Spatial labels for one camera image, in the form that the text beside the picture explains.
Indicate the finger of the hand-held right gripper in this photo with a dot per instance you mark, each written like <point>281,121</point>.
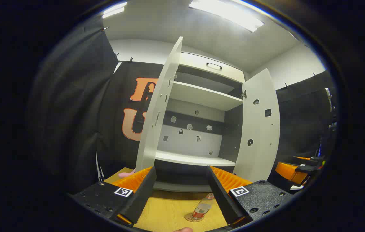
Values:
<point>289,171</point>
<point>302,158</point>

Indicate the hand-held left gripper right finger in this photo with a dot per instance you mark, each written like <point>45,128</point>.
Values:
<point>222,199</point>

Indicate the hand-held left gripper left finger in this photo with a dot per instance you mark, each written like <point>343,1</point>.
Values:
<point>140,196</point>

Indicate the clear bottle with red label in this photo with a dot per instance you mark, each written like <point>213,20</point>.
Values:
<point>202,207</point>

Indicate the white cabinet door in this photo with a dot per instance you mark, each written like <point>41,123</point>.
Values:
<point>260,129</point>
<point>160,112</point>

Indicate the pink object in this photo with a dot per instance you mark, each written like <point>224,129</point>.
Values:
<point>125,174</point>

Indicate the round wooden coaster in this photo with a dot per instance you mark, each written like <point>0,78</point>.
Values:
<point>189,218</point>

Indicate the white cabinet shelf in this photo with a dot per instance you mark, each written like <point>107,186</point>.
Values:
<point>198,95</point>
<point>189,158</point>

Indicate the white cabinet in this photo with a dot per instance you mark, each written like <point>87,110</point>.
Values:
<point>198,145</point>

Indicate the white cabinet drawer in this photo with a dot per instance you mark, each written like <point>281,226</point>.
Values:
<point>189,62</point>

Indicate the ceiling light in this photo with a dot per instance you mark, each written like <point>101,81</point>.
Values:
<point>114,9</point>
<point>227,14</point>

